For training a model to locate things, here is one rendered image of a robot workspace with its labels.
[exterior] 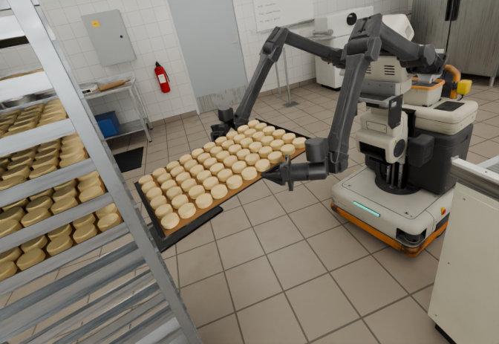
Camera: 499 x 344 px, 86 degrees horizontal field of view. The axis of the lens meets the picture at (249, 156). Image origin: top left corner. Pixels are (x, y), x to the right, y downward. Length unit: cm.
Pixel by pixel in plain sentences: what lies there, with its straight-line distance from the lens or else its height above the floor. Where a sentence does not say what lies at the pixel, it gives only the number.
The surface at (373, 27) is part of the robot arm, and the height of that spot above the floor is 134.
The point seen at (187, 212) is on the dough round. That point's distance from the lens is 81.
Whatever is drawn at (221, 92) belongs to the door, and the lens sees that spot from 510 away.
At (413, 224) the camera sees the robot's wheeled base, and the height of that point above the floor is 28.
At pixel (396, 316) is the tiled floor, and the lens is 172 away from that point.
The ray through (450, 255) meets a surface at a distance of 131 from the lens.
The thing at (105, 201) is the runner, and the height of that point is 114.
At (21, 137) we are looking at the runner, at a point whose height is 133.
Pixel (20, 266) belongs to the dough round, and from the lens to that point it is 81.
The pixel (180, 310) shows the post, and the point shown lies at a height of 72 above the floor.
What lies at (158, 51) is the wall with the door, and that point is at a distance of 488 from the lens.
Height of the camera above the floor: 145
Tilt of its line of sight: 28 degrees down
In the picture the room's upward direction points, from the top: 12 degrees counter-clockwise
